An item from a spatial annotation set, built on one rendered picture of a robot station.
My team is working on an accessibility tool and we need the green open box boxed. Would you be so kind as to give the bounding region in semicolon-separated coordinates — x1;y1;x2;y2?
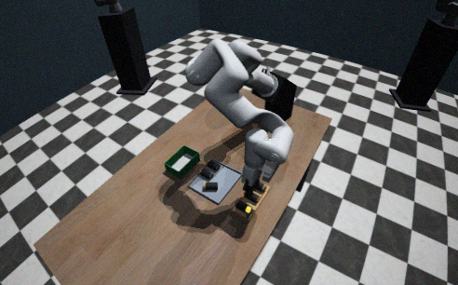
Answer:
164;145;200;180

